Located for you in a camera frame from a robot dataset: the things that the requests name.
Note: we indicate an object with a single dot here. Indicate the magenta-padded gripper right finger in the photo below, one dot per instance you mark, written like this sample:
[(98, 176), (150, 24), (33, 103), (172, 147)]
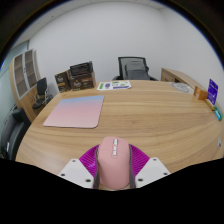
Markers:
[(150, 170)]

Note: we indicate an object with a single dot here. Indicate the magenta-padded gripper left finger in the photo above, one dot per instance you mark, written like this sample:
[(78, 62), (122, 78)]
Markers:
[(80, 170)]

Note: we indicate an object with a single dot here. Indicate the pink computer mouse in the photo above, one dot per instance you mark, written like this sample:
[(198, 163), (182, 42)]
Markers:
[(114, 166)]

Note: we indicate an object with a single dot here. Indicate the pink and blue mouse pad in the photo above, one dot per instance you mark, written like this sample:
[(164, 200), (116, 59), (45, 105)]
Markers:
[(75, 111)]

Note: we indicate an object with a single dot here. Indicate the black leather armchair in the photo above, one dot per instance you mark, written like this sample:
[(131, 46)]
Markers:
[(13, 133)]

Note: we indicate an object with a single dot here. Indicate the large brown cardboard box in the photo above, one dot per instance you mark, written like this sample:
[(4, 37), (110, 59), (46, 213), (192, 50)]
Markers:
[(82, 82)]

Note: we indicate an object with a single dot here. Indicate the small teal object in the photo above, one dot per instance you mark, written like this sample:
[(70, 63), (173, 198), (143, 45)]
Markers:
[(218, 114)]

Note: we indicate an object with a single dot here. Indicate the round grey disc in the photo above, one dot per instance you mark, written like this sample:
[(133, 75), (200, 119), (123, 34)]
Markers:
[(182, 87)]

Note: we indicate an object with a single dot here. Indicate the small black chair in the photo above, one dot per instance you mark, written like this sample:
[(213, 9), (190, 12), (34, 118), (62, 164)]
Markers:
[(41, 88)]

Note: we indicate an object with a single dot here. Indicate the white printed paper sheet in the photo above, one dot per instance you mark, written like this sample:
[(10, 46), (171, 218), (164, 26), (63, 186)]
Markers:
[(114, 85)]

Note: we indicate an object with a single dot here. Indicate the small wooden holder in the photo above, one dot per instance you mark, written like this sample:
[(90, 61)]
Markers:
[(200, 94)]

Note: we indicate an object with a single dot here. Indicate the wooden side desk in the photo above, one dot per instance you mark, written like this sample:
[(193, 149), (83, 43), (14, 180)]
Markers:
[(176, 76)]

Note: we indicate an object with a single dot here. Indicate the black appliance box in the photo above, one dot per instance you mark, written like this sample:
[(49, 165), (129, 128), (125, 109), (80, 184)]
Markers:
[(81, 69)]

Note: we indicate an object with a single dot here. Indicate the purple card sign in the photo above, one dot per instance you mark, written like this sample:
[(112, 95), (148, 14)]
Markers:
[(212, 90)]

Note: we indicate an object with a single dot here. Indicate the black mesh office chair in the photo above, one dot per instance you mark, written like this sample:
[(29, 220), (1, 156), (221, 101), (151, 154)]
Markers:
[(135, 70)]

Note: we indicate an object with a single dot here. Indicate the wooden shelf cabinet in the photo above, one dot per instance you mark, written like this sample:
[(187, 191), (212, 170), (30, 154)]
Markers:
[(23, 75)]

